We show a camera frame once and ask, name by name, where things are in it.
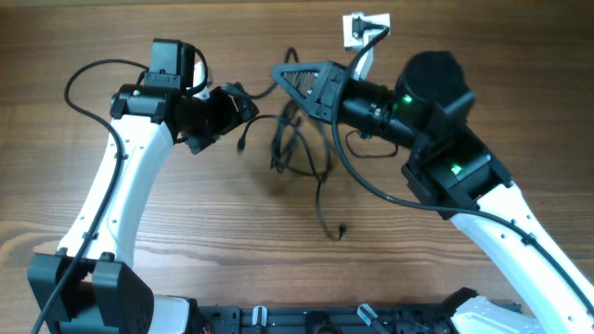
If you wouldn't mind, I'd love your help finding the left camera black cable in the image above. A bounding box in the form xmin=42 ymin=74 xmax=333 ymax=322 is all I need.
xmin=30 ymin=58 xmax=149 ymax=334

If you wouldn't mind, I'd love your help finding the camera black cable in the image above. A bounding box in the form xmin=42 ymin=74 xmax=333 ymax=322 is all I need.
xmin=30 ymin=58 xmax=149 ymax=334
xmin=330 ymin=18 xmax=594 ymax=316

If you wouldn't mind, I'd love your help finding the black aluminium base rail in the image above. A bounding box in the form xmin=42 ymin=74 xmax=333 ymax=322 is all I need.
xmin=197 ymin=303 xmax=457 ymax=334

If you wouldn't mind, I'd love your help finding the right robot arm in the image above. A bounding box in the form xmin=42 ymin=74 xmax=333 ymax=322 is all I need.
xmin=272 ymin=51 xmax=593 ymax=333

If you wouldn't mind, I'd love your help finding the right camera black cable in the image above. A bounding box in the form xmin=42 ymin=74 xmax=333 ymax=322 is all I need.
xmin=330 ymin=18 xmax=594 ymax=316

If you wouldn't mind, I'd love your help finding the black usb cable silver plug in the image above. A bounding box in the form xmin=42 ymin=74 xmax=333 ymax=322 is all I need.
xmin=269 ymin=99 xmax=400 ymax=242

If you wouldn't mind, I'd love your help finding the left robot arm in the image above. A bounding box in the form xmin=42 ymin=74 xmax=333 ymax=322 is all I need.
xmin=27 ymin=39 xmax=258 ymax=333

